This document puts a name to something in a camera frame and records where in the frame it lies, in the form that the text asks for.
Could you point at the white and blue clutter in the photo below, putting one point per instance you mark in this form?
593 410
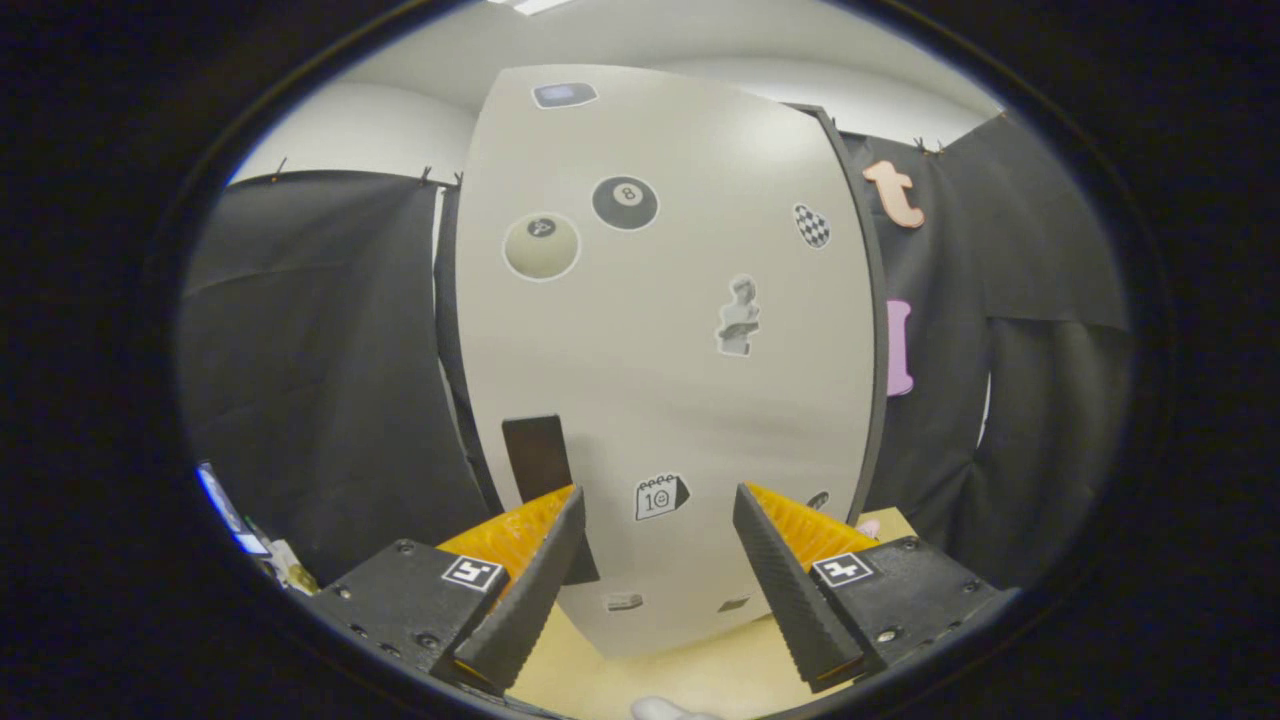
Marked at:
255 540

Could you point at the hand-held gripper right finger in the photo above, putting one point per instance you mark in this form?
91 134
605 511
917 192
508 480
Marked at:
785 585

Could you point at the dark grey shoe cabinet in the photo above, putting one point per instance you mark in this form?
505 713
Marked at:
872 300

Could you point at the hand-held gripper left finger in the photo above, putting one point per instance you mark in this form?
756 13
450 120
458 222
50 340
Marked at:
535 580

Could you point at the black backdrop cloth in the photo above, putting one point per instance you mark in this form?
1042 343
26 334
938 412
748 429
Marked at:
320 380

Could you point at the long ceiling light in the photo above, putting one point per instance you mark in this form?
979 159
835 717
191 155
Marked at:
535 5

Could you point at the light grey shoe cabinet door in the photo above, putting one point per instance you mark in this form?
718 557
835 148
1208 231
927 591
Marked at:
650 400

